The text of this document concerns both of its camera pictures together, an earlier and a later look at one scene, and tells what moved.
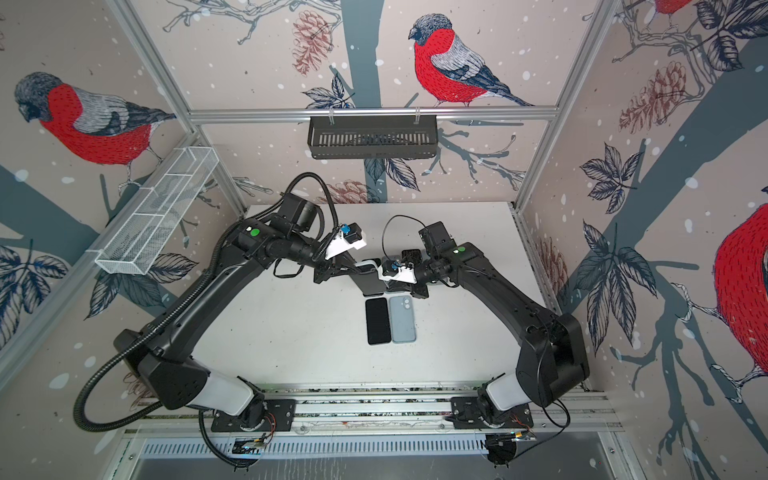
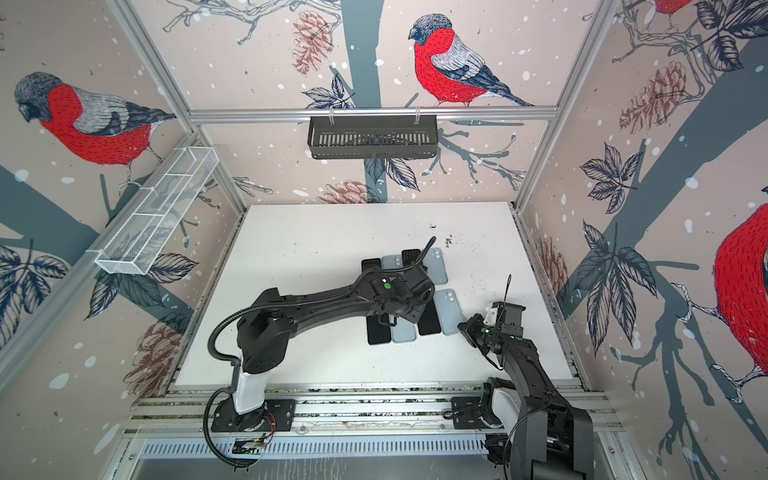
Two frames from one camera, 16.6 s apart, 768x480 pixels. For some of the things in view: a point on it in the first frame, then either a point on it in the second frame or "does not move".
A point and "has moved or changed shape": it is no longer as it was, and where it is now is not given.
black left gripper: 336,267 → 420,302
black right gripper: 419,291 → 470,327
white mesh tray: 149,221 does not move
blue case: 402,319 does not move
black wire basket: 395,138 does not move
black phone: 368,283 has moved or changed shape
